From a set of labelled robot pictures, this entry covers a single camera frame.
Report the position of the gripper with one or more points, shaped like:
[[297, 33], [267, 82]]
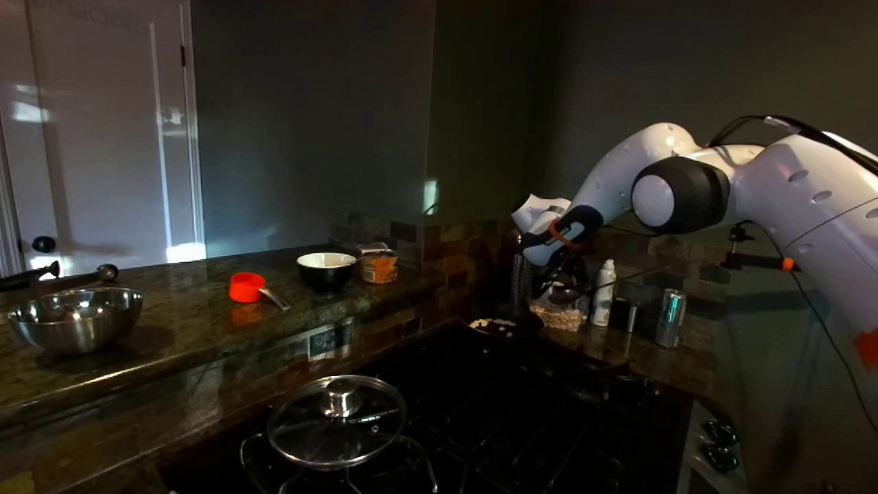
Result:
[[564, 273]]

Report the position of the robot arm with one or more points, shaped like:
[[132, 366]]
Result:
[[802, 199]]

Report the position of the black bowl white inside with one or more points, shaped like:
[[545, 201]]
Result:
[[326, 274]]

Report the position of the red measuring spoon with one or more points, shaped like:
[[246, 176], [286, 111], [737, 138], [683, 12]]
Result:
[[245, 287]]

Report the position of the steel mixing bowl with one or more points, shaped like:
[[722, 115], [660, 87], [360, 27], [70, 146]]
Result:
[[75, 319]]

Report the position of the clear bag of grains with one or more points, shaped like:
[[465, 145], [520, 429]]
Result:
[[557, 315]]

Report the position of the silver metal canister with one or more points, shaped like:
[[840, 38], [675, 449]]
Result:
[[521, 280]]

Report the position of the white bottle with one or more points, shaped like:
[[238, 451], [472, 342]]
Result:
[[603, 295]]

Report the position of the small dark cup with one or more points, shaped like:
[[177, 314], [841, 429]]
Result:
[[623, 315]]

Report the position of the dark plate with food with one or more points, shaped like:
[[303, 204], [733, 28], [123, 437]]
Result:
[[504, 326]]

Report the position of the silver drink can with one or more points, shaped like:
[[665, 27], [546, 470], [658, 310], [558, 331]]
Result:
[[670, 318]]

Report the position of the black stove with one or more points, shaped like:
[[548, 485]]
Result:
[[535, 418]]

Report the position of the orange tin can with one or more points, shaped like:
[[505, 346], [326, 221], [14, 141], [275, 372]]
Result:
[[379, 267]]

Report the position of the stove knob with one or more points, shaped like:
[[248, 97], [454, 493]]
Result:
[[720, 458], [721, 432]]

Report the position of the glass pot lid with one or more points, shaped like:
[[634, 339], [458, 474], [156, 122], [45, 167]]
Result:
[[336, 422]]

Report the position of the white door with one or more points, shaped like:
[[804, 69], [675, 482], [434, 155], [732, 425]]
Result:
[[103, 137]]

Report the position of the black door knob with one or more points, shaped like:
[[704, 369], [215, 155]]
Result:
[[44, 244]]

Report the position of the camera on mount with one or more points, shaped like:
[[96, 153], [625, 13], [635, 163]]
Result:
[[754, 261]]

